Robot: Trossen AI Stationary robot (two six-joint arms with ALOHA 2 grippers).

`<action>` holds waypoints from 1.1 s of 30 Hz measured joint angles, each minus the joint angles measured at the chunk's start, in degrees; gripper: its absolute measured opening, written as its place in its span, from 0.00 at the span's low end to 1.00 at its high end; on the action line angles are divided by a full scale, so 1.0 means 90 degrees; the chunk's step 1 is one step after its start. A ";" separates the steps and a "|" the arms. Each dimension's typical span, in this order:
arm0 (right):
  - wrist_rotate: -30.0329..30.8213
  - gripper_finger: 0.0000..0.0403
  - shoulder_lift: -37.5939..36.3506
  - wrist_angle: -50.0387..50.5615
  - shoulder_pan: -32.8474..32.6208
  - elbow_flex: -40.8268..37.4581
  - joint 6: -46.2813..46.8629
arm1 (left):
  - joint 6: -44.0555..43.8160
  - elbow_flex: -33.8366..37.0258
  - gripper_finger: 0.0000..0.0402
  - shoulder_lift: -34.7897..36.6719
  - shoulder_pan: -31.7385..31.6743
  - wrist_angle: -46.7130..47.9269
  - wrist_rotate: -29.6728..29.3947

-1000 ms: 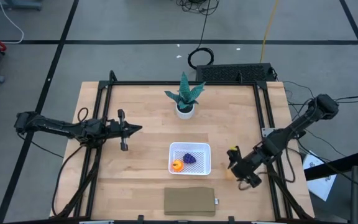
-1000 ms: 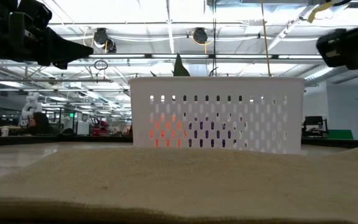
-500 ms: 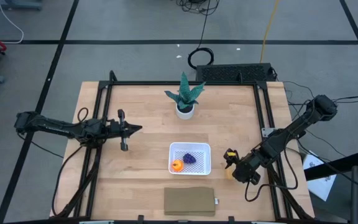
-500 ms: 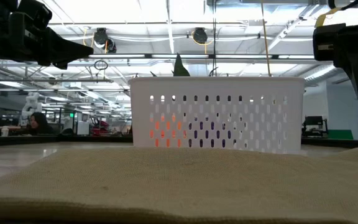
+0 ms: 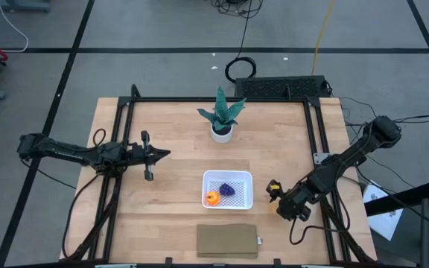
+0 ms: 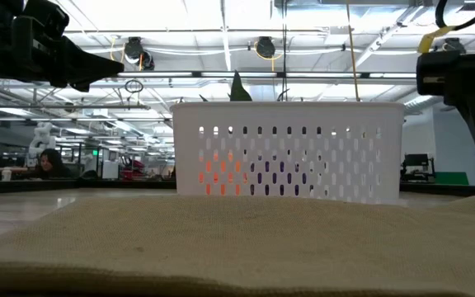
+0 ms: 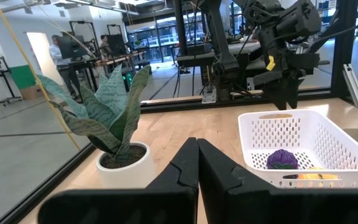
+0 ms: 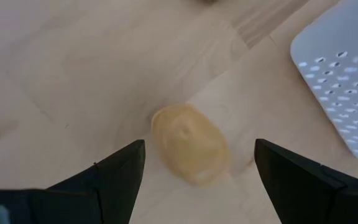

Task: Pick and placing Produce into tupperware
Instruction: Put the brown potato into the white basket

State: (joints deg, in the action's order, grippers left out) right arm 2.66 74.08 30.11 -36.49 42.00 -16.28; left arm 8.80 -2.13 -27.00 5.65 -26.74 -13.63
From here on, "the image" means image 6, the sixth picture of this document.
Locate yellow hanging cable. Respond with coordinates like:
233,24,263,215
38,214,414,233
346,0,361,102

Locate green board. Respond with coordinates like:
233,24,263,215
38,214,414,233
434,171,469,186

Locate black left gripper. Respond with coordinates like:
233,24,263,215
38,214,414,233
0,0,125,93

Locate yellow cable tag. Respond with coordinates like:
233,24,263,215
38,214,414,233
417,26,456,54

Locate black equipment cart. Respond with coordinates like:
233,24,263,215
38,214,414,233
400,153,436,183

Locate orange toy fruit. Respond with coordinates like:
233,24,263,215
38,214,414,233
198,150,249,196

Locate white perforated plastic basket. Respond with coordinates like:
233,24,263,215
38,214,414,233
169,101,407,206

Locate black hanging cable loop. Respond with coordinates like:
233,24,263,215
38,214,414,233
124,78,144,94

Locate red machine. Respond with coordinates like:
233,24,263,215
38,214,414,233
120,158,148,182

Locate person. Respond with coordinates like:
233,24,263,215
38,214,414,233
34,148,76,180

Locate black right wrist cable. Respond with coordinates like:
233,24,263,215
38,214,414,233
435,0,475,32

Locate purple toy grapes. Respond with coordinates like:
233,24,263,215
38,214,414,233
248,160,315,197

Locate black ceiling cable reel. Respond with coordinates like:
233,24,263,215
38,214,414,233
122,35,156,71
255,35,277,59

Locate tan folded cloth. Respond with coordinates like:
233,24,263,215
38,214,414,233
0,190,475,297

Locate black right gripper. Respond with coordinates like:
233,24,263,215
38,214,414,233
416,51,475,158

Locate green artificial plant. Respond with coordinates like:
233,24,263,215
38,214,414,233
198,69,290,103

